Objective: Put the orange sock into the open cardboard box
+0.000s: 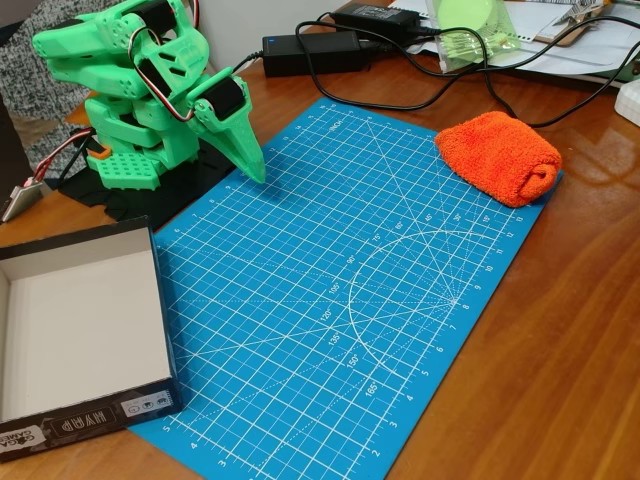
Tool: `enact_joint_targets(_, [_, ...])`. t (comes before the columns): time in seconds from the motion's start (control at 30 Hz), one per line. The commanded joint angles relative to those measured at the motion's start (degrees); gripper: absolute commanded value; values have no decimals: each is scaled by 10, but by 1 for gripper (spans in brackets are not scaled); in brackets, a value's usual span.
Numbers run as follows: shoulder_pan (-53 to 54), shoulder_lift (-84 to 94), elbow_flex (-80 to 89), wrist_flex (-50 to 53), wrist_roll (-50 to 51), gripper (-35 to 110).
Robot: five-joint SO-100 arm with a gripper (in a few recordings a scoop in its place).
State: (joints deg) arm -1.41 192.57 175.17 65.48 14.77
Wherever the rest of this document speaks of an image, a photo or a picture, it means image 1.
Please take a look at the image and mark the white red black servo cable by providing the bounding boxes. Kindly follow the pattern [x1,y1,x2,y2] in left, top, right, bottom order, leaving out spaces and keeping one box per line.
[127,24,199,124]

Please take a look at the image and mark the brown clipboard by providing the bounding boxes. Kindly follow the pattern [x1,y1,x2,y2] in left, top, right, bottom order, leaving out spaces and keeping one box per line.
[532,0,609,47]

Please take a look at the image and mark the white plastic box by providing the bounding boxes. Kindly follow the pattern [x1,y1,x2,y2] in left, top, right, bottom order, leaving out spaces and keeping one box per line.
[613,79,640,129]

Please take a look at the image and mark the dark brown furniture panel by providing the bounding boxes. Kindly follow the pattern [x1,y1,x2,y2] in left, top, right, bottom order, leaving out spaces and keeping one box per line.
[0,94,34,201]

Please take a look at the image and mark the green plastic piece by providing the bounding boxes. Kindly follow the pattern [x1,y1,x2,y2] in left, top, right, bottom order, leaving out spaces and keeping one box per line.
[597,59,640,85]

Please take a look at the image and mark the short black adapter lead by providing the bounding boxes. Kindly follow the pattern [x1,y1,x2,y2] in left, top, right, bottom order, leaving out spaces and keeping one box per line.
[214,52,266,81]

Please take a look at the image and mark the long black power cable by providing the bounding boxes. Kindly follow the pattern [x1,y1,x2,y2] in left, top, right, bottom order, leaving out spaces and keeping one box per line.
[359,39,640,129]
[294,14,640,111]

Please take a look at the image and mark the red and black wires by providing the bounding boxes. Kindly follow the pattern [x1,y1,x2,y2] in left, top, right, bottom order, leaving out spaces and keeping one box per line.
[32,127,101,184]

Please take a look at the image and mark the grey speckled fabric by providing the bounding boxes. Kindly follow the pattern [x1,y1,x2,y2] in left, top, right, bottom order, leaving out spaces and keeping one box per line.
[0,0,101,176]

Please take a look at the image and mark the clear bag with green parts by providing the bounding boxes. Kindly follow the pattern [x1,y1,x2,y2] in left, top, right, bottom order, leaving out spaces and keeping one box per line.
[425,0,522,75]

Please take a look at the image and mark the white paper stack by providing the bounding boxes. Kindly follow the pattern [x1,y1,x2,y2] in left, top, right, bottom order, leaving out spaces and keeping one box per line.
[387,0,640,90]

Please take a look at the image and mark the black cardboard box white inside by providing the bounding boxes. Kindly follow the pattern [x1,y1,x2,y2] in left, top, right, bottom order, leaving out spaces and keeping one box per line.
[0,214,184,464]

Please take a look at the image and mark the small silver circuit board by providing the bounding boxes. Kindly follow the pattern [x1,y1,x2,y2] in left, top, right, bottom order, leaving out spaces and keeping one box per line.
[0,179,54,224]

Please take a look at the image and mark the blue cutting mat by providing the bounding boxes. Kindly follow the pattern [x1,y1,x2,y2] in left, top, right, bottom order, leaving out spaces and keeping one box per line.
[127,96,565,480]

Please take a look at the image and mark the orange fuzzy sock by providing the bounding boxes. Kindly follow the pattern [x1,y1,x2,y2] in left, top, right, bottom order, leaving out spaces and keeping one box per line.
[433,110,564,209]

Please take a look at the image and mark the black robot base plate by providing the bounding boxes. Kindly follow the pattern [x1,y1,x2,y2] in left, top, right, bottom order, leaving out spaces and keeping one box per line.
[57,144,239,234]

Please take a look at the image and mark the slim black power adapter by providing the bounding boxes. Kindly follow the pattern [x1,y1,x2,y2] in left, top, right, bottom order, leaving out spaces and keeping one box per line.
[330,1,421,34]

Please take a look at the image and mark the large black power adapter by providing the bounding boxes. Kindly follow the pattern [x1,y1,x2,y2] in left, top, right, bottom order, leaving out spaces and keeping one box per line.
[261,30,371,79]

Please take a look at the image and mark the silver binder clip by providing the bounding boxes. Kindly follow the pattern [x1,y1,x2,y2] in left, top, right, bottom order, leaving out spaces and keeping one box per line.
[552,2,601,26]

